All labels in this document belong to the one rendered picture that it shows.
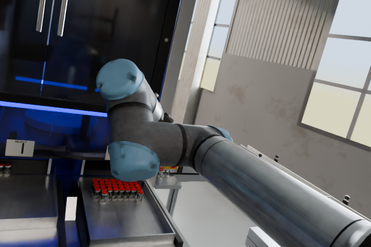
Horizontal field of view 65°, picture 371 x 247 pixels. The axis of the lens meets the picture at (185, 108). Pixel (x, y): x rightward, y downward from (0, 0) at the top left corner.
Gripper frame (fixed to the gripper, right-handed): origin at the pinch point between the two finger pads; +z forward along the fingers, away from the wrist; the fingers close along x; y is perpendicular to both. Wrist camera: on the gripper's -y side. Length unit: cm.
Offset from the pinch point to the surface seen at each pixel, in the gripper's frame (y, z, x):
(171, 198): -12, 81, -15
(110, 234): 2.5, 18.9, -30.7
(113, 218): -2.9, 24.9, -29.1
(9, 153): -41, 10, -43
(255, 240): 29, 119, 5
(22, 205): -22, 13, -47
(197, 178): -9, 77, 2
